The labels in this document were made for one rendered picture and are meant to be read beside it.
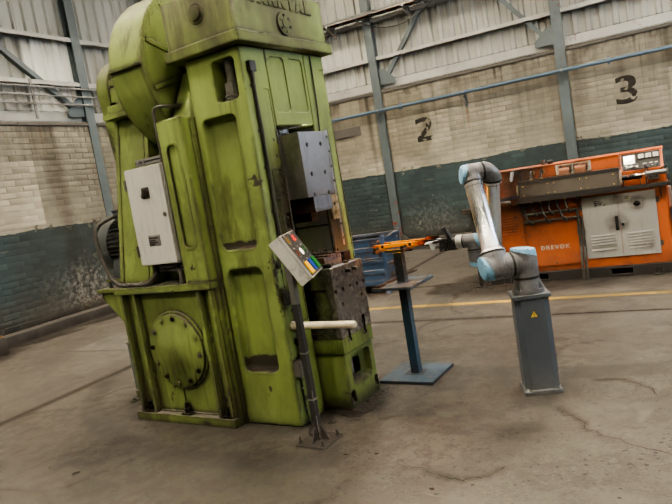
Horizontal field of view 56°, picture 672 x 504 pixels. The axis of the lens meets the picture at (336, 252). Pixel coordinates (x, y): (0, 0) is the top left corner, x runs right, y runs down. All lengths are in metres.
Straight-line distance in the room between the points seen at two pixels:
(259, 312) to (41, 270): 6.13
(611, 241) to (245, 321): 4.34
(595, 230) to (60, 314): 7.19
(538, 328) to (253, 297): 1.72
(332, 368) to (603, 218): 3.97
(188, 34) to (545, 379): 2.94
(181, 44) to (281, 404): 2.27
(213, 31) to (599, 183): 4.41
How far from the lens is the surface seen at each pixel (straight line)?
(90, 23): 11.57
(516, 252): 3.84
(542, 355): 3.95
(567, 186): 7.01
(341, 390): 4.08
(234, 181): 3.93
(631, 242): 7.17
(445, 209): 11.72
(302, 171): 3.86
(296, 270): 3.31
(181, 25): 4.10
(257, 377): 4.07
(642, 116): 11.14
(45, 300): 9.78
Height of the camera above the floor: 1.42
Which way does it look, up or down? 6 degrees down
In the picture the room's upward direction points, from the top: 9 degrees counter-clockwise
